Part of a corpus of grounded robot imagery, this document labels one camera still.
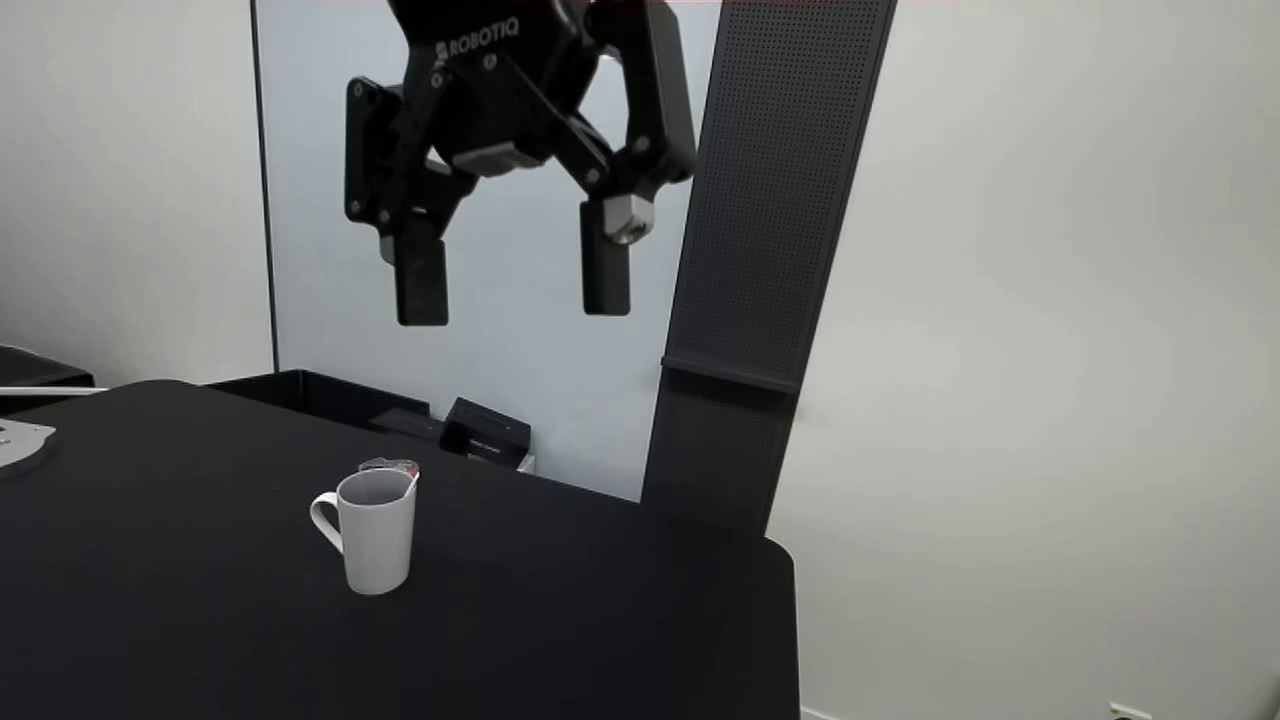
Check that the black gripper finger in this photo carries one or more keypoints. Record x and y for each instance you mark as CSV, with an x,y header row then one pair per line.
x,y
656,151
400,195

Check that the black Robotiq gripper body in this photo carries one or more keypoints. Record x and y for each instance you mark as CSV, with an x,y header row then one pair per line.
x,y
498,85

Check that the white ceramic mug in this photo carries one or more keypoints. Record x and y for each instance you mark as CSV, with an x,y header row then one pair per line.
x,y
368,518

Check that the dark grey vertical pillar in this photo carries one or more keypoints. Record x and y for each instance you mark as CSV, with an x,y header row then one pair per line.
x,y
784,123

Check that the black box behind table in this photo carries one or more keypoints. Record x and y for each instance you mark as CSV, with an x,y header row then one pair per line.
x,y
487,433

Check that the dark side table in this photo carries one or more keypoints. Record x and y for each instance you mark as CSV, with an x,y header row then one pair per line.
x,y
37,370

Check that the grey object at table edge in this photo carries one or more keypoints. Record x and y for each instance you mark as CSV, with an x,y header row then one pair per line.
x,y
24,440

